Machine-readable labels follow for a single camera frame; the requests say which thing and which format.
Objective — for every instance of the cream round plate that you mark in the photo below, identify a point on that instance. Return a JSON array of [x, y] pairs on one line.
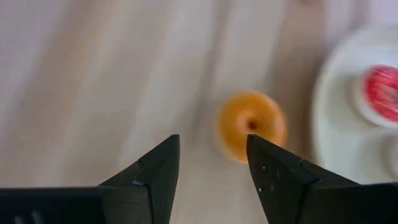
[[335, 124]]

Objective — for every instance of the amber glazed donut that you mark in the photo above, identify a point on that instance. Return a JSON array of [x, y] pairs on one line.
[[236, 124]]

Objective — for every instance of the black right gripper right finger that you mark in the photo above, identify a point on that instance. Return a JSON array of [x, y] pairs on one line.
[[295, 196]]

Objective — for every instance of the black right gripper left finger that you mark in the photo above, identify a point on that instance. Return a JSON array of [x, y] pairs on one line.
[[140, 193]]

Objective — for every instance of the pink frosted donut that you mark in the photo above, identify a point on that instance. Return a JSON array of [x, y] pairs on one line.
[[382, 93]]

